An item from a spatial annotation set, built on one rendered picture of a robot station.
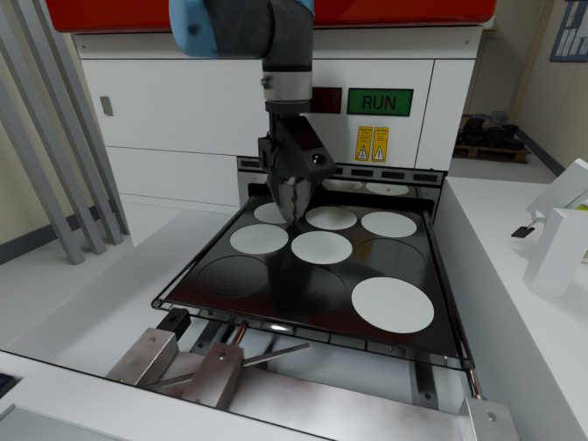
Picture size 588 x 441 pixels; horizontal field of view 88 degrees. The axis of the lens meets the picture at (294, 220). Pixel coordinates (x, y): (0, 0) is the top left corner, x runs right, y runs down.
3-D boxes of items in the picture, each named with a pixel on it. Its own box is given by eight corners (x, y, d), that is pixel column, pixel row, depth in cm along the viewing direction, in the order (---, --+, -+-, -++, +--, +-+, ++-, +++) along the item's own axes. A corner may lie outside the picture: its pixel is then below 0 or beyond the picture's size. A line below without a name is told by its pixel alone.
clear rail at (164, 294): (254, 198, 71) (253, 192, 70) (259, 198, 70) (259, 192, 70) (149, 311, 39) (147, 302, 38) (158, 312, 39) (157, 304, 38)
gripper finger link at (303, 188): (295, 212, 62) (296, 167, 58) (310, 224, 57) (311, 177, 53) (281, 214, 61) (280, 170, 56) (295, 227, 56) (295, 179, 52)
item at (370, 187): (242, 206, 77) (239, 169, 72) (430, 226, 67) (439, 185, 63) (239, 208, 75) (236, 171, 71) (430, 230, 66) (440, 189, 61)
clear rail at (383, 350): (156, 303, 40) (154, 295, 39) (472, 365, 32) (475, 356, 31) (149, 311, 39) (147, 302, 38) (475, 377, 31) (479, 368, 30)
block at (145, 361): (153, 344, 35) (148, 325, 34) (179, 350, 35) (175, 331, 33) (99, 412, 29) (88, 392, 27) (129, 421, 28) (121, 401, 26)
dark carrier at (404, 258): (258, 198, 69) (258, 195, 69) (420, 214, 62) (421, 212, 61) (167, 301, 40) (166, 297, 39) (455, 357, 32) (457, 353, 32)
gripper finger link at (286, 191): (281, 214, 61) (280, 170, 56) (295, 227, 56) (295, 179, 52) (267, 218, 59) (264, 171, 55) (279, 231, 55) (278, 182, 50)
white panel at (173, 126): (127, 198, 88) (82, 35, 69) (430, 233, 70) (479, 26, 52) (119, 202, 85) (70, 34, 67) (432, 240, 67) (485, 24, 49)
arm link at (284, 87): (322, 71, 45) (270, 72, 41) (320, 104, 47) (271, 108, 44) (298, 70, 51) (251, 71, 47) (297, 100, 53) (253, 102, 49)
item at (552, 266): (504, 259, 36) (548, 144, 30) (542, 264, 35) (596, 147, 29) (525, 293, 30) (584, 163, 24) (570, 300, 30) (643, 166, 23)
